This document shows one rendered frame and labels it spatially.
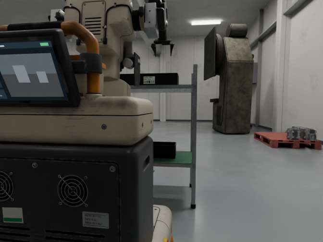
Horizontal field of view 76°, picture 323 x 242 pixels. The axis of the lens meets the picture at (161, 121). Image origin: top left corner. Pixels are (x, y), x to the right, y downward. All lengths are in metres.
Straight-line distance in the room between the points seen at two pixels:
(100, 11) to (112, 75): 0.25
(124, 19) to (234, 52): 5.51
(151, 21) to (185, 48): 10.51
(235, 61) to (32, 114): 5.76
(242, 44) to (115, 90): 5.84
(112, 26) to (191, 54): 10.52
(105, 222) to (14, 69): 0.42
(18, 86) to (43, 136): 0.13
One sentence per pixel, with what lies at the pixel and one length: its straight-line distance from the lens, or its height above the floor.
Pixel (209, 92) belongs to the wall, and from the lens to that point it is 11.15.
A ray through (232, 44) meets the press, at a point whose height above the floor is 2.53.
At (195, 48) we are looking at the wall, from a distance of 11.46.
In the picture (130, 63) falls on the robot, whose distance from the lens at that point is 1.00.
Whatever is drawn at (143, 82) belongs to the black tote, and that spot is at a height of 0.98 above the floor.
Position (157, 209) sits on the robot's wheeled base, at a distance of 1.10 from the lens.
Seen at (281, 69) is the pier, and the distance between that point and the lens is 6.81.
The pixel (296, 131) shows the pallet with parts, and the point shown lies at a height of 0.32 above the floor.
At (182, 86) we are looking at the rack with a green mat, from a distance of 1.56.
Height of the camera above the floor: 0.79
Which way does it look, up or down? 4 degrees down
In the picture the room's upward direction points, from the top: straight up
